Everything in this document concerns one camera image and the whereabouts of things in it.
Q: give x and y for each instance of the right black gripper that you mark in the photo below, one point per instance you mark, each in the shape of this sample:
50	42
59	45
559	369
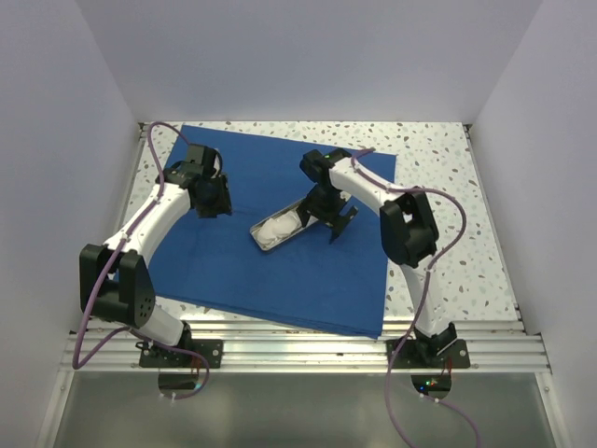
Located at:
312	204

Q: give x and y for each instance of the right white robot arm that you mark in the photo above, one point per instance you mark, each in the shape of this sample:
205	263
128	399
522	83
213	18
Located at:
408	229

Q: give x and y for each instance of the metal instrument tray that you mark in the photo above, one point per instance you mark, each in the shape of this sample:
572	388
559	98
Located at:
292	207

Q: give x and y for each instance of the blue surgical drape cloth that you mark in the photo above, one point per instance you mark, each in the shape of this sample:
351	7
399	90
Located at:
313	281

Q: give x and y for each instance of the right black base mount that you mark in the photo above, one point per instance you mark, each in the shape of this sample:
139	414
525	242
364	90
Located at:
406	352

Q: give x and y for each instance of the white gauze pad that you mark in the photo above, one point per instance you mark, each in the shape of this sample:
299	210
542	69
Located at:
275	229

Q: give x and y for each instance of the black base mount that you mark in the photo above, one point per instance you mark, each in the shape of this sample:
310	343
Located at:
159	358
406	352

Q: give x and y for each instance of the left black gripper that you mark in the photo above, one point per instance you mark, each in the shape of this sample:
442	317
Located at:
223	203

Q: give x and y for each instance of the aluminium frame rail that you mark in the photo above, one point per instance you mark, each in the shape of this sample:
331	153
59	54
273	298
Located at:
260	346

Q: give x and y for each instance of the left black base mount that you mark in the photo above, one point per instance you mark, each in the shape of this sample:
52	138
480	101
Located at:
159	358

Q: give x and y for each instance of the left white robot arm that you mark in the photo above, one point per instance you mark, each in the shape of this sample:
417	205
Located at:
115	283

